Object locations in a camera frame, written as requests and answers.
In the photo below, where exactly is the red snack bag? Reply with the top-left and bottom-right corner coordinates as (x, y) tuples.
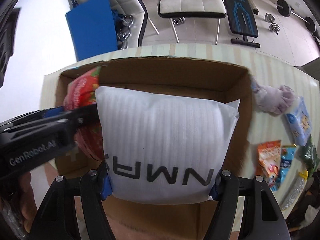
(63, 66), (104, 160)

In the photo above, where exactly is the yellow silver scrub pad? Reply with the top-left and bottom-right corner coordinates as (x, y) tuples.
(280, 170), (309, 211)

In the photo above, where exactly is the orange snack bag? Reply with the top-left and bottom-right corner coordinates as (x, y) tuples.
(257, 140), (281, 186)

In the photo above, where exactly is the blue Nestle milk powder bag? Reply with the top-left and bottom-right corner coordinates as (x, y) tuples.
(271, 144), (297, 191)

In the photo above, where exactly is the green wipes pack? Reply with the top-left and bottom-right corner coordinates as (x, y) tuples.
(299, 135), (319, 179)

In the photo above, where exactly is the white foam pouch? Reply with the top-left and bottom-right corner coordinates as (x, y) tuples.
(95, 86), (240, 205)

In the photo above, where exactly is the light blue tissue pack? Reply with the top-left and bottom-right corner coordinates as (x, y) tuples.
(285, 96), (312, 146)

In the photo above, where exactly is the purple fuzzy cloth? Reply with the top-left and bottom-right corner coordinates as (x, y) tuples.
(251, 76), (298, 115)

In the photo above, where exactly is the cardboard box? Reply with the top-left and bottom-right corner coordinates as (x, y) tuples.
(55, 57), (253, 239)

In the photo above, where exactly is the blue folded mat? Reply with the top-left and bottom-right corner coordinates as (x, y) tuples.
(66, 0), (118, 61)

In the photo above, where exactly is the chrome dumbbell under chair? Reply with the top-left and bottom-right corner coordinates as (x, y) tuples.
(172, 17), (185, 26)

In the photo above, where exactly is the striped tablecloth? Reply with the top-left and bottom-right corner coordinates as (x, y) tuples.
(40, 44), (319, 178)

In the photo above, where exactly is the white chair with jacket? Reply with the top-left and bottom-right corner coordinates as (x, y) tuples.
(158, 0), (227, 43)

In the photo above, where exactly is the black blue weight bench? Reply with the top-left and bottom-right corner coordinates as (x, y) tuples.
(225, 0), (260, 48)

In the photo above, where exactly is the barbell on floor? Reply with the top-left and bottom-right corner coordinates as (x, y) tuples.
(276, 0), (319, 39)

